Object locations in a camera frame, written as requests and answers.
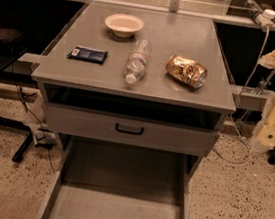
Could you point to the clear plastic water bottle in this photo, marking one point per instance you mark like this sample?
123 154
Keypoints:
136 65

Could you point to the blue snack packet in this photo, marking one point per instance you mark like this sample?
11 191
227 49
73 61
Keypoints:
87 54

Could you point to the grey drawer cabinet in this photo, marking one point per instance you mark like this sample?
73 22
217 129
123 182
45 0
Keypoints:
158 96

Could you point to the open grey lower drawer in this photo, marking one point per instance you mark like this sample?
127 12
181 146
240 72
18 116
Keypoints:
105 180

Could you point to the crushed orange soda can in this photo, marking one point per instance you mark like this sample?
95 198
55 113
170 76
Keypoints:
186 71

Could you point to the black drawer handle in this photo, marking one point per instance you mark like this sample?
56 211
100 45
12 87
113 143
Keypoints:
130 130

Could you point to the white power strip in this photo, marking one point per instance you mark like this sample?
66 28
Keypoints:
262 17

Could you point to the white paper bowl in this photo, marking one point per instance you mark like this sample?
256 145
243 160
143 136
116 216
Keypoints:
124 25

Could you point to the grey closed drawer front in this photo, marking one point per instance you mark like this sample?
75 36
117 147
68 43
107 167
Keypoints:
157 135

